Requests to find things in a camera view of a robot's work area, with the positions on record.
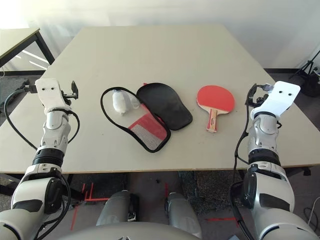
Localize grey robot torso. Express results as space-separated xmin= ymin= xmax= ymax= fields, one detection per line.
xmin=59 ymin=221 xmax=201 ymax=240

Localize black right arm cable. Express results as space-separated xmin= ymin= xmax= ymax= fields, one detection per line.
xmin=229 ymin=83 xmax=258 ymax=240

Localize dark carpet piece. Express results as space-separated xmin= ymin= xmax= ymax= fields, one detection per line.
xmin=179 ymin=171 xmax=247 ymax=216

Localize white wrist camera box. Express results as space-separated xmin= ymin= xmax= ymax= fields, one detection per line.
xmin=34 ymin=78 xmax=73 ymax=113
xmin=251 ymin=81 xmax=301 ymax=118

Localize white floor cable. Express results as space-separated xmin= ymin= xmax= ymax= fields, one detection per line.
xmin=303 ymin=197 xmax=320 ymax=226

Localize red black paddle case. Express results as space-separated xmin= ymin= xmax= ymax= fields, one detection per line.
xmin=100 ymin=81 xmax=194 ymax=153

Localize red ping-pong paddle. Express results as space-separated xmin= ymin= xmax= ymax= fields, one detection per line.
xmin=196 ymin=85 xmax=236 ymax=133

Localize silver right robot leg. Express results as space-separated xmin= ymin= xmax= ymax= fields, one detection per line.
xmin=166 ymin=191 xmax=202 ymax=238

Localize black main table frame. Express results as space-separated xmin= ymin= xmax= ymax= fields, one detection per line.
xmin=0 ymin=166 xmax=312 ymax=201

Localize silver left robot leg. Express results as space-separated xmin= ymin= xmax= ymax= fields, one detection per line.
xmin=96 ymin=189 xmax=141 ymax=227

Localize white plastic bag of balls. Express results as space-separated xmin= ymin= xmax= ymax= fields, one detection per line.
xmin=111 ymin=88 xmax=141 ymax=117

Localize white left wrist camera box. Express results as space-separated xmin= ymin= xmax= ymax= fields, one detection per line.
xmin=34 ymin=78 xmax=73 ymax=113

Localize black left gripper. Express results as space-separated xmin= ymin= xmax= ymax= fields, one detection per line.
xmin=61 ymin=80 xmax=79 ymax=105

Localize black round bag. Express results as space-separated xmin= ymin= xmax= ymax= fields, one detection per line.
xmin=301 ymin=73 xmax=320 ymax=97

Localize silver robot leg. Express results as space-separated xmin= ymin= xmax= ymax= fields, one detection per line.
xmin=166 ymin=191 xmax=202 ymax=238
xmin=96 ymin=189 xmax=141 ymax=227

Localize short black left wrist cable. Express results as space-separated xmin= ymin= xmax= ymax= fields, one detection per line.
xmin=66 ymin=111 xmax=81 ymax=144

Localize black tripod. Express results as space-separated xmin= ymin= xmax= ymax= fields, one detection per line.
xmin=288 ymin=59 xmax=320 ymax=81

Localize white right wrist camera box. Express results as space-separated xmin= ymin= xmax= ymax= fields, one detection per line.
xmin=251 ymin=81 xmax=301 ymax=118

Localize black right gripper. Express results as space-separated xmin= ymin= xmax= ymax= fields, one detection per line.
xmin=250 ymin=93 xmax=269 ymax=106

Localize dark foam floor mat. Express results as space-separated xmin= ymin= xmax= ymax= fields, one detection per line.
xmin=0 ymin=77 xmax=31 ymax=101

